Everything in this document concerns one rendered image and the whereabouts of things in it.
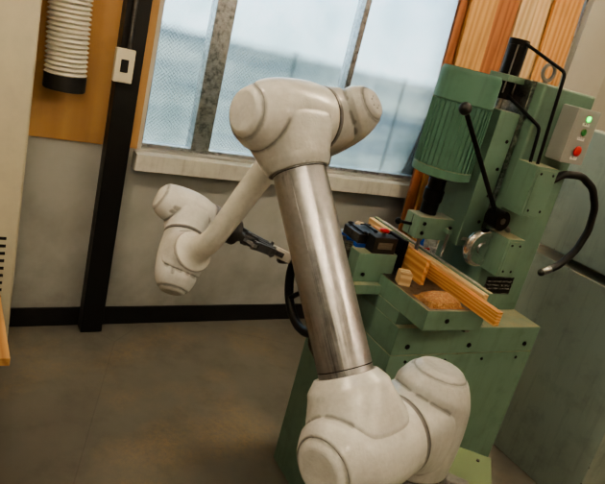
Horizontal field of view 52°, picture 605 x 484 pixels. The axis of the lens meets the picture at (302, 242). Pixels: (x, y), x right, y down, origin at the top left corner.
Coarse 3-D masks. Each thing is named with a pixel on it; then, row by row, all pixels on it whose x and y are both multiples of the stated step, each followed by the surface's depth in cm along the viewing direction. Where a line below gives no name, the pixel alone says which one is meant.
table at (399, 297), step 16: (368, 288) 178; (384, 288) 178; (400, 288) 172; (416, 288) 175; (432, 288) 178; (400, 304) 172; (416, 304) 166; (416, 320) 165; (432, 320) 164; (448, 320) 166; (464, 320) 169; (480, 320) 172
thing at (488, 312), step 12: (432, 264) 187; (432, 276) 184; (444, 276) 180; (444, 288) 179; (456, 288) 175; (468, 288) 174; (468, 300) 171; (480, 300) 167; (480, 312) 166; (492, 312) 163; (492, 324) 163
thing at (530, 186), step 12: (516, 168) 182; (528, 168) 178; (540, 168) 176; (552, 168) 178; (516, 180) 182; (528, 180) 178; (540, 180) 177; (552, 180) 179; (516, 192) 181; (528, 192) 177; (540, 192) 179; (504, 204) 185; (516, 204) 181; (528, 204) 179; (540, 204) 181; (528, 216) 181; (540, 216) 183
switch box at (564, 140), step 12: (564, 108) 180; (576, 108) 177; (564, 120) 180; (576, 120) 177; (564, 132) 180; (576, 132) 179; (588, 132) 181; (552, 144) 183; (564, 144) 180; (576, 144) 181; (588, 144) 183; (552, 156) 183; (564, 156) 180
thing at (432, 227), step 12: (408, 216) 189; (420, 216) 185; (432, 216) 188; (444, 216) 192; (408, 228) 189; (420, 228) 186; (432, 228) 188; (444, 228) 190; (420, 240) 191; (444, 240) 192
